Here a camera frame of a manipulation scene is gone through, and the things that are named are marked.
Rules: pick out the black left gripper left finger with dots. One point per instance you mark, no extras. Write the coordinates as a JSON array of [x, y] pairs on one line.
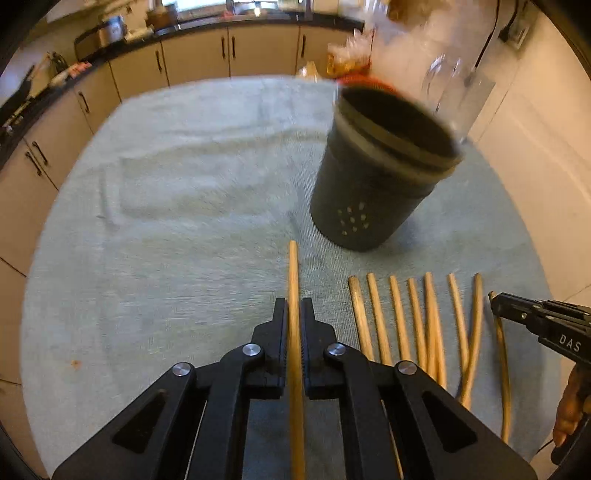
[[268, 377]]

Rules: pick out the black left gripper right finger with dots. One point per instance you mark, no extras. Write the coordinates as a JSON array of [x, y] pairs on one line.
[[320, 380]]

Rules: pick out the wooden chopstick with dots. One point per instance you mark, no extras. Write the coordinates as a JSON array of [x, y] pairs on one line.
[[295, 382], [506, 391], [464, 350], [420, 339], [360, 314], [469, 375], [436, 366], [399, 317], [383, 340]]

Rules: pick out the beige lower kitchen cabinets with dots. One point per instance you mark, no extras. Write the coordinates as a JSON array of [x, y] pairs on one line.
[[73, 118]]

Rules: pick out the right hand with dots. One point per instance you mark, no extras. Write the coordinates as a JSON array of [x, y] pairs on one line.
[[571, 408]]

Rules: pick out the light blue table cloth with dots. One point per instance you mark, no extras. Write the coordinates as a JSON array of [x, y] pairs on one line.
[[168, 242]]

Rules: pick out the dark cylindrical utensil holder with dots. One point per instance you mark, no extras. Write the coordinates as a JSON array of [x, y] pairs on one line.
[[384, 156]]

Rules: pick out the clear glass mug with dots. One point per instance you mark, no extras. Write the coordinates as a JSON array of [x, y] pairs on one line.
[[455, 94]]

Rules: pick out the red plastic basin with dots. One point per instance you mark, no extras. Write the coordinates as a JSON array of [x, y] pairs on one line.
[[356, 79]]

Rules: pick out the yellow plastic bag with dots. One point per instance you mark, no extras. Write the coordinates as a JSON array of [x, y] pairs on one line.
[[352, 57]]

